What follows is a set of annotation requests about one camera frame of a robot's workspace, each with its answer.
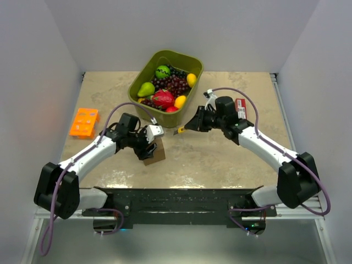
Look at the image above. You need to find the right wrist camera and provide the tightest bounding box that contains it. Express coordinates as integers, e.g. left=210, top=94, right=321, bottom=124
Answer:
left=203, top=89, right=217, bottom=111

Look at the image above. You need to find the yellow utility knife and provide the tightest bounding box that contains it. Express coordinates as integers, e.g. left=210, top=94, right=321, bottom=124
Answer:
left=173, top=126, right=185, bottom=135

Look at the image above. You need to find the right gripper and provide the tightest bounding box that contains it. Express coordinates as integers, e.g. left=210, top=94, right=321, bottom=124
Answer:
left=185, top=106, right=226, bottom=133

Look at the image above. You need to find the dark black grape bunch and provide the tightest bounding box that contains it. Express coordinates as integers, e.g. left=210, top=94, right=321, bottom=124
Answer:
left=166, top=64, right=187, bottom=79

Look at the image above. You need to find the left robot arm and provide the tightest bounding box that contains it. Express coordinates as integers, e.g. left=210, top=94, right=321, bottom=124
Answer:
left=34, top=113, right=164, bottom=219

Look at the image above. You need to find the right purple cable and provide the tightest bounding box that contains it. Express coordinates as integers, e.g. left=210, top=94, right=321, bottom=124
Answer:
left=208, top=87, right=332, bottom=239

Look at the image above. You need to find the green pear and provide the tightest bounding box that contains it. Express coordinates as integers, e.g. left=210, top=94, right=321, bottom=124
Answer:
left=137, top=82, right=155, bottom=97

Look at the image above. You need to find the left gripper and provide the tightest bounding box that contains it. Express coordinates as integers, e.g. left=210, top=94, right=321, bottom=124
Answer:
left=127, top=125, right=157, bottom=160

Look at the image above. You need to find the orange yellow mango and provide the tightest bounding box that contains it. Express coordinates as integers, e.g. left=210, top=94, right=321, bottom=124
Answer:
left=174, top=95, right=187, bottom=109

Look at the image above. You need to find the brown cardboard express box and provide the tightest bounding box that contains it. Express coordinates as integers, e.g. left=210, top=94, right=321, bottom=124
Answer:
left=143, top=138, right=166, bottom=166

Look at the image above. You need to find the red dragon fruit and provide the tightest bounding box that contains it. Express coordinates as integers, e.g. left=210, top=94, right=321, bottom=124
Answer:
left=152, top=89, right=175, bottom=109

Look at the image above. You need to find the yellow lemon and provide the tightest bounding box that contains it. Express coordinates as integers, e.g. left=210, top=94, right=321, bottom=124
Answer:
left=186, top=73, right=197, bottom=88

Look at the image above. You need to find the purple grape bunch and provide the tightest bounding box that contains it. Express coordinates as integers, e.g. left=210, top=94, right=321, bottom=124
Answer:
left=137, top=76, right=191, bottom=111

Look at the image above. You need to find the green striped ball fruit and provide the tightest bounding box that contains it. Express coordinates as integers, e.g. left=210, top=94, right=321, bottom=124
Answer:
left=155, top=65, right=171, bottom=79

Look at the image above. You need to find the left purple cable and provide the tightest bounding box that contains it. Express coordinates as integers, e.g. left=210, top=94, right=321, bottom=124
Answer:
left=40, top=102, right=158, bottom=256

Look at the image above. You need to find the red apple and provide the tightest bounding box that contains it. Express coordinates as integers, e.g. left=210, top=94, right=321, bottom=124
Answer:
left=165, top=106, right=179, bottom=113

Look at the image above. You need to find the olive green plastic basin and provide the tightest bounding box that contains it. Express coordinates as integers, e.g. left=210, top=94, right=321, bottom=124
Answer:
left=128, top=50, right=204, bottom=128

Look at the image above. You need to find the purple cable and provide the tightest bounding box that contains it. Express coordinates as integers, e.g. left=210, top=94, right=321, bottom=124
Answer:
left=40, top=102, right=158, bottom=256
left=208, top=87, right=332, bottom=239

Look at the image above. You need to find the orange plastic box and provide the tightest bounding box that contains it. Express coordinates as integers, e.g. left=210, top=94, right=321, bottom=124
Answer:
left=69, top=108, right=100, bottom=140

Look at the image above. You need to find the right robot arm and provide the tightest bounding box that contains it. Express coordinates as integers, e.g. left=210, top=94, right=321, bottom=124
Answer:
left=184, top=96, right=321, bottom=216

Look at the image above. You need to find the red rectangular carton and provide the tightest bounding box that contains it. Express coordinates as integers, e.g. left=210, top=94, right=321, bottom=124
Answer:
left=235, top=98, right=247, bottom=119

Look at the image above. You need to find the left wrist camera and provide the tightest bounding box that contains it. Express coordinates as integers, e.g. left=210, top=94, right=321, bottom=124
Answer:
left=146, top=118, right=164, bottom=143

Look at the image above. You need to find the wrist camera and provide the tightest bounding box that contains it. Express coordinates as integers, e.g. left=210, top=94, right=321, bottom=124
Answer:
left=146, top=118, right=164, bottom=143
left=203, top=89, right=217, bottom=111

